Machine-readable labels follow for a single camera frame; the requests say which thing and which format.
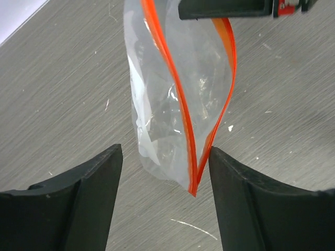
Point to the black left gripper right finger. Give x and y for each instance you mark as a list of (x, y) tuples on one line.
[(257, 212)]

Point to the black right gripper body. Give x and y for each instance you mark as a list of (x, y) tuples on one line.
[(289, 7)]

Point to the clear zip bag orange zipper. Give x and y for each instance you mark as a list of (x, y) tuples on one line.
[(182, 76)]

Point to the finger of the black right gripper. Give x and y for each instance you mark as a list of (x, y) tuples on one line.
[(204, 9)]

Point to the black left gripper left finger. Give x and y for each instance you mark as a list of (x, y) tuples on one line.
[(69, 211)]

